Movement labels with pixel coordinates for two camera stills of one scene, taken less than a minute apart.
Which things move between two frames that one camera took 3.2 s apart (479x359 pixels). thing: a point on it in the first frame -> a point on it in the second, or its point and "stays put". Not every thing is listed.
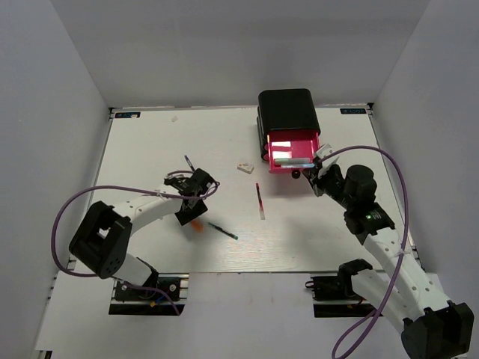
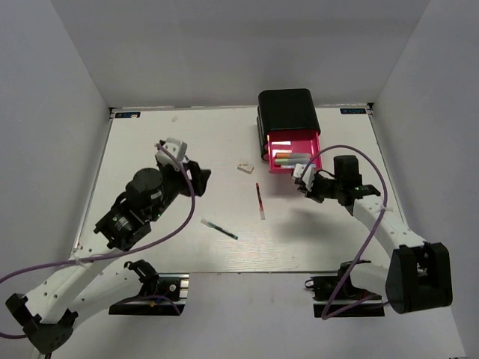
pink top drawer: [290, 144] stays put
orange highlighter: [197, 226] -> [293, 155]
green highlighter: [293, 161] stays put
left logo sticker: [127, 114] stays put
